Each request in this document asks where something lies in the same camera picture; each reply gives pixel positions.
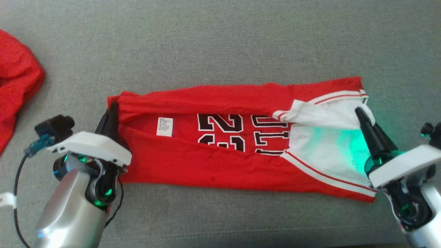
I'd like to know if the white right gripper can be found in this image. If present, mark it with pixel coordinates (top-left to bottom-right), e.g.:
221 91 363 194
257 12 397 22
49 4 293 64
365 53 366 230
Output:
355 107 441 188

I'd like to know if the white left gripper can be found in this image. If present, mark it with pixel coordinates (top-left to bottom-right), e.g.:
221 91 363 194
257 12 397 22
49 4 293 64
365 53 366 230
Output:
47 102 132 166

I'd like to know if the red basketball jersey white trim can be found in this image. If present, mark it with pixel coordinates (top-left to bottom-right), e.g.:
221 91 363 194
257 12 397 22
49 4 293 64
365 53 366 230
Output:
107 76 377 203

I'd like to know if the red shorts white waistband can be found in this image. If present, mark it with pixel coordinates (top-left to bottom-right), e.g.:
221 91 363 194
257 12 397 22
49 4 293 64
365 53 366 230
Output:
0 29 46 154

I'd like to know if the grey sofa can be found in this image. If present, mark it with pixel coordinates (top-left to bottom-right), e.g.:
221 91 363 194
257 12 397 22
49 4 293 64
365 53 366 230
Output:
0 0 441 248

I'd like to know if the teal left cable connector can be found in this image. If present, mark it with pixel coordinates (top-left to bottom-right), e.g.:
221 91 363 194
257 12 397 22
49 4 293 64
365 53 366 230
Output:
24 134 54 157

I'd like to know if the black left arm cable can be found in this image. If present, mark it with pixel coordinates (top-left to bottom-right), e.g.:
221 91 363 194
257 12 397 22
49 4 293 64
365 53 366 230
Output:
14 153 35 248

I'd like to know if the white left cable label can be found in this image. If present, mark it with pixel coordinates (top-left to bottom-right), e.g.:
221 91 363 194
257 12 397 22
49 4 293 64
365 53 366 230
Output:
0 192 17 208

